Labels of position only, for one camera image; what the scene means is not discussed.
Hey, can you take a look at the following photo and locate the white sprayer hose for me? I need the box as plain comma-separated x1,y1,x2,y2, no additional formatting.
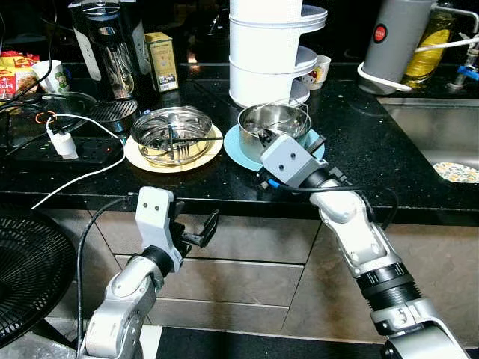
357,34,479,85

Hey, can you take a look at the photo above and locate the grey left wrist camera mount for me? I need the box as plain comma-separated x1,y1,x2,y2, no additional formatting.
135,187,185,274

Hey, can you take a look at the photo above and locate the white charger plug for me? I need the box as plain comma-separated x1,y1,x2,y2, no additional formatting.
46,123,79,160

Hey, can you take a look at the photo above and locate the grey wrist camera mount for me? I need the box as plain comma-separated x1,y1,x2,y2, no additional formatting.
260,135,320,188
135,187,185,274

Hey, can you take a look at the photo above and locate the steel fork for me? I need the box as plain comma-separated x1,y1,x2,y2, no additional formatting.
168,126,189,162

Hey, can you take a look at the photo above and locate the small white printed cup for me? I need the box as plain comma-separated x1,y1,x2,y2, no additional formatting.
303,55,332,90

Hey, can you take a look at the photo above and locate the grey cabinet drawer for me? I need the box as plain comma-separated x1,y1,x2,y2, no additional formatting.
115,256,306,308
96,212,323,265

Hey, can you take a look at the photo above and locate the yellow oil bottle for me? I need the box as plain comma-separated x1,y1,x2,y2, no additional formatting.
404,4,454,89

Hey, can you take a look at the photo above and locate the grey cylinder with red button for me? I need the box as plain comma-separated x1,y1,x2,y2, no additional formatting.
363,0,439,95

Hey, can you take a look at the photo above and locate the light blue plate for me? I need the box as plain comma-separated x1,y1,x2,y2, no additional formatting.
223,122,327,173

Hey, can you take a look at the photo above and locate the stainless steel pot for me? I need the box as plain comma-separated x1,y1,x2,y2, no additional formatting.
238,103,312,154

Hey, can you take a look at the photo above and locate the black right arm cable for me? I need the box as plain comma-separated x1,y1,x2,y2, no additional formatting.
288,182,399,230

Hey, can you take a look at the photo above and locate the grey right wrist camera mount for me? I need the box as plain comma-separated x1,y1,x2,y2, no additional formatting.
260,135,320,188

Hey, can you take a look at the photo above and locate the stainless steel sink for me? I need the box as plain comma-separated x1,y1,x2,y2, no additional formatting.
378,97,479,185

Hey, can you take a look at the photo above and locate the black coffee maker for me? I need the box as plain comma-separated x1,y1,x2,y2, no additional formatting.
69,0,152,124

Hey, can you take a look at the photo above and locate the grey cabinet door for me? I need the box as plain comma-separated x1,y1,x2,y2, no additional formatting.
283,223,479,349

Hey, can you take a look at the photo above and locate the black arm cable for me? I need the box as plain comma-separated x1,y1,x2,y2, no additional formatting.
75,194,140,352
288,182,399,230

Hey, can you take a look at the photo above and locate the cream yellow plate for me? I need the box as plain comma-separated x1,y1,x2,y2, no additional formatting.
124,123,225,174

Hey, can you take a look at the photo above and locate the red yellow snack package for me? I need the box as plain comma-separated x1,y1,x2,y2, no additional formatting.
0,51,40,100

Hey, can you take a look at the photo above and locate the white tiered storage rack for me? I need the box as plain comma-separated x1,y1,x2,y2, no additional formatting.
228,0,329,108

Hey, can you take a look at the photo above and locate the yellow tea tin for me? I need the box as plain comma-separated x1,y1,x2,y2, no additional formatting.
144,32,180,93

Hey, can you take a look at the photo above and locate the white charger cable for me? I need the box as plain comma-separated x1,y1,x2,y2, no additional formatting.
31,112,129,210

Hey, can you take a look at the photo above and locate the black power strip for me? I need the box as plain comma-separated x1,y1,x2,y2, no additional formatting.
6,135,125,166

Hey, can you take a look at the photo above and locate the black fan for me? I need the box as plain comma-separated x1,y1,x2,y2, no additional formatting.
0,206,76,349

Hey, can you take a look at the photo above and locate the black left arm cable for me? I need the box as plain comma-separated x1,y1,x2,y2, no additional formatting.
75,194,140,352

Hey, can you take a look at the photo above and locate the white printed mug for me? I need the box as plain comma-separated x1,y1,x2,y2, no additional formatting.
34,60,72,95

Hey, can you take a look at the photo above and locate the patterned plate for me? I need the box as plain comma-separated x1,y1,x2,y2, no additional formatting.
433,162,479,185

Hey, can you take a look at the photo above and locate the shallow steel bowl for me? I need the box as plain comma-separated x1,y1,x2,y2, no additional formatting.
131,106,215,167

